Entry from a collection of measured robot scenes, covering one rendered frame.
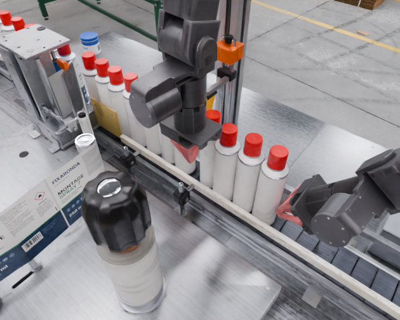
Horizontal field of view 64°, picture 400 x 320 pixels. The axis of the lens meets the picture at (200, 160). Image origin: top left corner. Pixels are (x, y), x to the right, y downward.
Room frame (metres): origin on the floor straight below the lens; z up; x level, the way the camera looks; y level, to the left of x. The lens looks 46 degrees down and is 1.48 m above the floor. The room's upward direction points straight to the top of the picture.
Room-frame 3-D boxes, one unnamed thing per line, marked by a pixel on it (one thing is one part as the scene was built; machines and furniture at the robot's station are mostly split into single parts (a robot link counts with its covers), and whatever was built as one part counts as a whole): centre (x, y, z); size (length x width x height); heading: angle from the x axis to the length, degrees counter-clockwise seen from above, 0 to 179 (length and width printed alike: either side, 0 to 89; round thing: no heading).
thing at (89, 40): (1.25, 0.45, 0.86); 0.07 x 0.07 x 0.07
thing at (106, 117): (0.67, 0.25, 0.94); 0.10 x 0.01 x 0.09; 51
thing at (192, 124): (0.45, 0.02, 1.13); 0.10 x 0.07 x 0.07; 50
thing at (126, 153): (0.56, 0.17, 0.89); 0.06 x 0.03 x 0.12; 141
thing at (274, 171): (0.40, -0.14, 0.98); 0.05 x 0.05 x 0.20
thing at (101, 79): (0.71, 0.24, 0.98); 0.05 x 0.05 x 0.20
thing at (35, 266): (0.28, 0.32, 0.97); 0.02 x 0.02 x 0.19
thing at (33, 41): (0.70, 0.38, 1.14); 0.14 x 0.11 x 0.01; 51
